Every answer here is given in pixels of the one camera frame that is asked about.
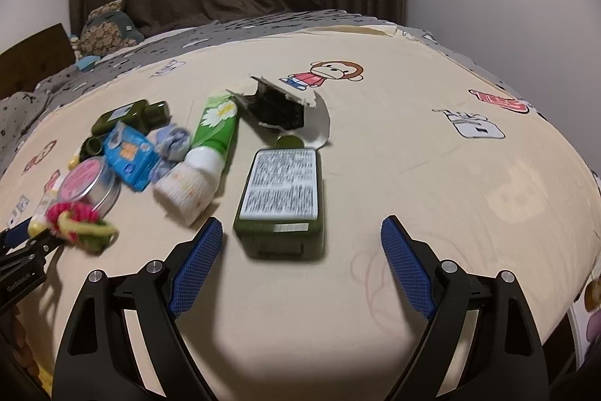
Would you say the patterned plush toy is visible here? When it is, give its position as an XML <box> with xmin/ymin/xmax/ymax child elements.
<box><xmin>76</xmin><ymin>0</ymin><xmax>145</xmax><ymax>57</ymax></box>

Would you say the small yellow cap bottle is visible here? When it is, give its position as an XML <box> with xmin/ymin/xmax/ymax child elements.
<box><xmin>27</xmin><ymin>189</ymin><xmax>58</xmax><ymax>238</ymax></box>

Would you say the small cream tube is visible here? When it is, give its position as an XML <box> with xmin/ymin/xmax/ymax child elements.
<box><xmin>67</xmin><ymin>154</ymin><xmax>80</xmax><ymax>170</ymax></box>

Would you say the green bottle white label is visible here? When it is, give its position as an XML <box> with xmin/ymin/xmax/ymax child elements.
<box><xmin>233</xmin><ymin>135</ymin><xmax>325</xmax><ymax>260</ymax></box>

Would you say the small blue book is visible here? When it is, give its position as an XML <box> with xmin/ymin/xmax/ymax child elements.
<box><xmin>76</xmin><ymin>55</ymin><xmax>101</xmax><ymax>72</ymax></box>

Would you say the grey patterned duvet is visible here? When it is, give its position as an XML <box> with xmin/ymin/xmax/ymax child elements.
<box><xmin>1</xmin><ymin>10</ymin><xmax>600</xmax><ymax>186</ymax></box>

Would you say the light blue crumpled sock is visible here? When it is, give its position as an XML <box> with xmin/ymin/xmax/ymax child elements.
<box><xmin>150</xmin><ymin>123</ymin><xmax>192</xmax><ymax>184</ymax></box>

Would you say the brown wooden headboard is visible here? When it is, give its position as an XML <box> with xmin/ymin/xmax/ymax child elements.
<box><xmin>0</xmin><ymin>23</ymin><xmax>76</xmax><ymax>99</ymax></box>

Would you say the pink yellow hair scrunchie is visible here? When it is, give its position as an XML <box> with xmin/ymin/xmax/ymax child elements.
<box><xmin>46</xmin><ymin>201</ymin><xmax>119</xmax><ymax>254</ymax></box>

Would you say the green daisy cream tube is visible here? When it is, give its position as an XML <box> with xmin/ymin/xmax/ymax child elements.
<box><xmin>154</xmin><ymin>95</ymin><xmax>239</xmax><ymax>226</ymax></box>

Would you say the dark green bottle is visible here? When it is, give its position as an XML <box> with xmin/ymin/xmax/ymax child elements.
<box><xmin>91</xmin><ymin>100</ymin><xmax>171</xmax><ymax>136</ymax></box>

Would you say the small dark green cap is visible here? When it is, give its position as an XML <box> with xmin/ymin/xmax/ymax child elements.
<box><xmin>79</xmin><ymin>136</ymin><xmax>104</xmax><ymax>162</ymax></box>

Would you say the cream cartoon monkey blanket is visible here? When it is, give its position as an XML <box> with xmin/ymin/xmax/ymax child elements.
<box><xmin>1</xmin><ymin>27</ymin><xmax>600</xmax><ymax>400</ymax></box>

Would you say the blue wet wipes pack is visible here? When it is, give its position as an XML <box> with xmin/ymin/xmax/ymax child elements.
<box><xmin>103</xmin><ymin>122</ymin><xmax>160</xmax><ymax>192</ymax></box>

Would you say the pink lid round tin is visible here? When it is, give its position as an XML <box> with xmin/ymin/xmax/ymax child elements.
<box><xmin>57</xmin><ymin>157</ymin><xmax>120</xmax><ymax>218</ymax></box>

